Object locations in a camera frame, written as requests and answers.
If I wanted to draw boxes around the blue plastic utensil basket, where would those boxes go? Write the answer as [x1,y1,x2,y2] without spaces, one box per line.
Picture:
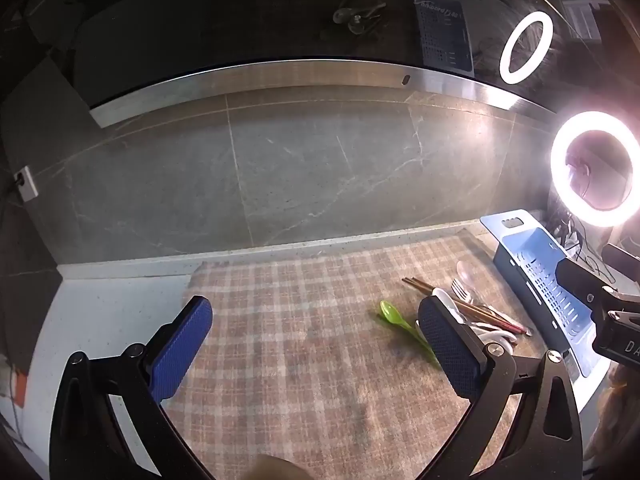
[480,209,613,378]

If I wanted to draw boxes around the green plastic spoon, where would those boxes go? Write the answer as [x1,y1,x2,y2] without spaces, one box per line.
[379,300,441,366]

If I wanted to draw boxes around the white wall socket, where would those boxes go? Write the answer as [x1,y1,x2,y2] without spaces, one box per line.
[14,166,40,202]

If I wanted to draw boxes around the glossy dark wall cabinet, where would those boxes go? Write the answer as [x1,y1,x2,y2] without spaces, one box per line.
[25,0,566,128]

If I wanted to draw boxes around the clear plastic spoon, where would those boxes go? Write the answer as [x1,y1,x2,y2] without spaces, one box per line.
[456,260,493,306]

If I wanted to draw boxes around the white ceramic spoon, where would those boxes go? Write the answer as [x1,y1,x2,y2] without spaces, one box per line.
[431,287,517,356]

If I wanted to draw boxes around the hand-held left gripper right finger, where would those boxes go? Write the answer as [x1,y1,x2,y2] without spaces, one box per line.
[417,296,585,480]

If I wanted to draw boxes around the white ring light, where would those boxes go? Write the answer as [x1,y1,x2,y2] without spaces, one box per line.
[550,110,640,228]

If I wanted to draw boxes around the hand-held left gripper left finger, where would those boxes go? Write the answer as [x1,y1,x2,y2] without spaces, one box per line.
[49,296,214,480]

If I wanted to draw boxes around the black cables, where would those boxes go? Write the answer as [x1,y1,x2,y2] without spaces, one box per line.
[550,207,618,283]

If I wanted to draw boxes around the plaid table mat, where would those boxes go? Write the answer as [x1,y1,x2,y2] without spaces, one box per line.
[160,227,556,480]

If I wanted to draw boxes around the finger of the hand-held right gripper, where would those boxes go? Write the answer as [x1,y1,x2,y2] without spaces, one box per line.
[556,259,640,312]

